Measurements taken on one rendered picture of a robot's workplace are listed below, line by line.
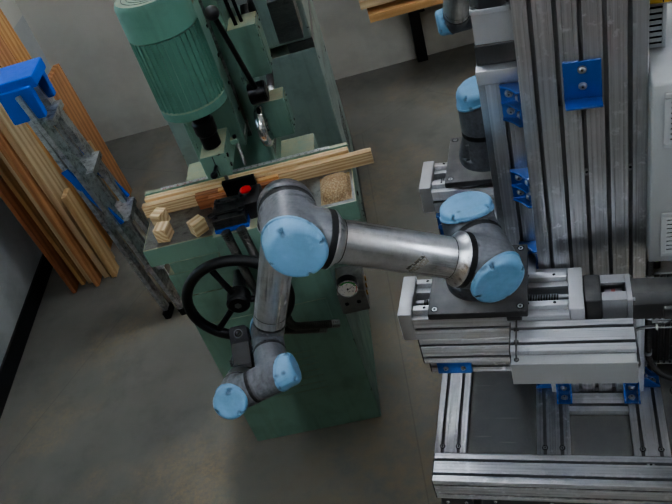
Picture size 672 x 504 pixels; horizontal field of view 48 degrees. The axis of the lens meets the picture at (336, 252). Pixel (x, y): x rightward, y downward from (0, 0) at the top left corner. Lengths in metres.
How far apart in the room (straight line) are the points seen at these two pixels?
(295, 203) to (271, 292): 0.29
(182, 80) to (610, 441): 1.47
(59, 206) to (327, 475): 1.73
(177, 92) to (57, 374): 1.75
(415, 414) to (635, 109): 1.34
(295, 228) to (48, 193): 2.24
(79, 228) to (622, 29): 2.62
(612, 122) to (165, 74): 1.02
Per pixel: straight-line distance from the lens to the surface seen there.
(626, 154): 1.72
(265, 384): 1.64
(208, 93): 1.92
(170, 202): 2.18
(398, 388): 2.66
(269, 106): 2.17
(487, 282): 1.51
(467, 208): 1.61
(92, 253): 3.63
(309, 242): 1.34
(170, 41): 1.85
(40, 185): 3.45
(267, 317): 1.67
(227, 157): 2.04
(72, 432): 3.10
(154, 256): 2.10
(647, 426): 2.23
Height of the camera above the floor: 2.04
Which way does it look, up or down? 39 degrees down
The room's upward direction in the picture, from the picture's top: 19 degrees counter-clockwise
